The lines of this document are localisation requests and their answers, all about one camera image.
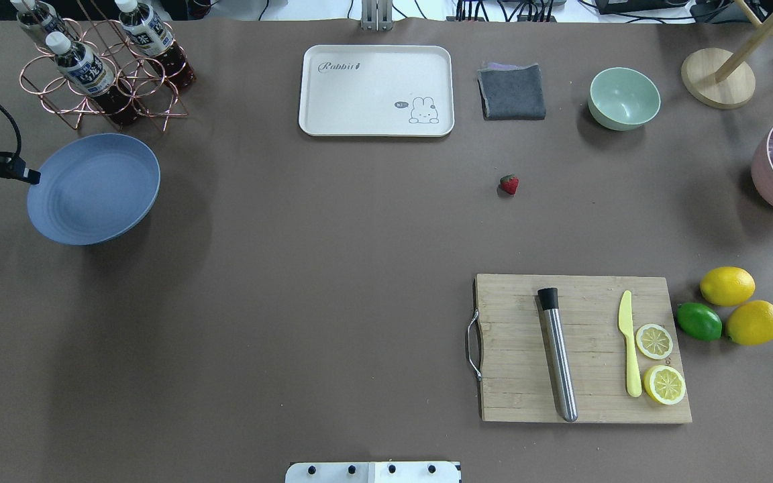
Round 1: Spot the blue plate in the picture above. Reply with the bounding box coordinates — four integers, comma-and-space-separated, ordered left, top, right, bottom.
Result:
27, 133, 162, 246

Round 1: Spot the red strawberry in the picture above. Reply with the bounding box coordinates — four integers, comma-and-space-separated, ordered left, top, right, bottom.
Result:
498, 174, 519, 196

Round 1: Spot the tea bottle near front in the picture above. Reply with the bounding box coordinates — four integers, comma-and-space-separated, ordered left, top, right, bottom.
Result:
46, 32, 139, 126

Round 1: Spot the tea bottle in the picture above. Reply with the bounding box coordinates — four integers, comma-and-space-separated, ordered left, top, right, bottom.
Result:
10, 1, 76, 51
46, 32, 139, 126
115, 1, 196, 91

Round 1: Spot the tea bottle far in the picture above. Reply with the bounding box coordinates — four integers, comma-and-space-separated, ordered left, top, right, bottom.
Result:
10, 1, 76, 51

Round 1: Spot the tea bottle middle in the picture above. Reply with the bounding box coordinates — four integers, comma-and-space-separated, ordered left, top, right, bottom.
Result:
115, 1, 196, 91

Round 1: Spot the cream rabbit tray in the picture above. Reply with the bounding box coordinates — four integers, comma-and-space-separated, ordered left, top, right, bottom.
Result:
298, 45, 455, 138

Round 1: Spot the grey folded cloth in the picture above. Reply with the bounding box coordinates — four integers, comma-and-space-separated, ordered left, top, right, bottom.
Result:
476, 63, 547, 120

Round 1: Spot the steel muddler black tip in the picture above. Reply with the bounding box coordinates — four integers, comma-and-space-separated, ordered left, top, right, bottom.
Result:
537, 287, 578, 423

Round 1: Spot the green bowl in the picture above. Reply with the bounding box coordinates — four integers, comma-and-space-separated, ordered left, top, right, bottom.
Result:
588, 67, 662, 131

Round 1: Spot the yellow plastic knife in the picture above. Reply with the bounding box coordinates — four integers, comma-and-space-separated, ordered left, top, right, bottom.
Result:
617, 290, 642, 398

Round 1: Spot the lemon half slice two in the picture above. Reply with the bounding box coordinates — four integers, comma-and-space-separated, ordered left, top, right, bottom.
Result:
635, 324, 674, 360

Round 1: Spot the lemon half slice one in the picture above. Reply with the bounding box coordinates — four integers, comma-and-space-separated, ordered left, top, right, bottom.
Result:
642, 365, 686, 405

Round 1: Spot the green lime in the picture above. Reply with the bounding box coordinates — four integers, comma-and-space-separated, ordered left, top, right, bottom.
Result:
675, 303, 723, 341

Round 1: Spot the wooden cup tree stand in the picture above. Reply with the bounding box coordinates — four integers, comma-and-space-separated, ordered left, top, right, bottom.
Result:
680, 1, 773, 109

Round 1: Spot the whole yellow lemon one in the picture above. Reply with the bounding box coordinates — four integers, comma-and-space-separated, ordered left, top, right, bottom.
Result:
699, 266, 756, 307

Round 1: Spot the whole yellow lemon two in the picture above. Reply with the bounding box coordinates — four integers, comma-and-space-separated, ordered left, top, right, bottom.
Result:
726, 300, 773, 345

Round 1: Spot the copper wire bottle rack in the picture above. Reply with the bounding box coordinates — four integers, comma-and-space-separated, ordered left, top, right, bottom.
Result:
18, 17, 189, 131

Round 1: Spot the aluminium frame post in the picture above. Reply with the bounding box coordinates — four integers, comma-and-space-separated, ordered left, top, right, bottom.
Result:
361, 0, 394, 32

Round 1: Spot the white camera post base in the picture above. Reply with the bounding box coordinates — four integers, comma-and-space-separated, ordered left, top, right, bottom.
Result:
285, 460, 462, 482

